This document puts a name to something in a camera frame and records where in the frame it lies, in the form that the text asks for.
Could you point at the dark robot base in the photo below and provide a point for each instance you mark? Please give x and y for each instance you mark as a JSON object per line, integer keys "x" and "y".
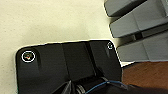
{"x": 43, "y": 66}

